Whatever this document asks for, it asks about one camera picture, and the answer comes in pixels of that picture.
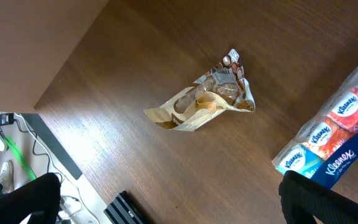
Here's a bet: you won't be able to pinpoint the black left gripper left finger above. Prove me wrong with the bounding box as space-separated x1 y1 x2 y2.
0 173 61 223

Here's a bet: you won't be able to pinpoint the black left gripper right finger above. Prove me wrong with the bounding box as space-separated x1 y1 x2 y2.
278 170 358 224

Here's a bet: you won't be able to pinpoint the Kleenex tissue multipack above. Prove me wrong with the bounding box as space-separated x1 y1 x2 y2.
272 66 358 189

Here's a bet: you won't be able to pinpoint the black floor cables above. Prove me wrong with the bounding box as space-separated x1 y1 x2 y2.
0 111 101 224

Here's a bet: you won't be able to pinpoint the white shoe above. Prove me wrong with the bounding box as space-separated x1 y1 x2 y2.
0 160 14 194

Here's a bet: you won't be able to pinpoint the beige snack bag left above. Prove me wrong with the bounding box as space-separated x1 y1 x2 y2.
144 49 256 131

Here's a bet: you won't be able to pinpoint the black striped table clamp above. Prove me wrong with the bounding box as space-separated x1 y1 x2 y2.
104 191 151 224

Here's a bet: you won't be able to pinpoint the green floor strip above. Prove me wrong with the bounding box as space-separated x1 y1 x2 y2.
5 136 37 180

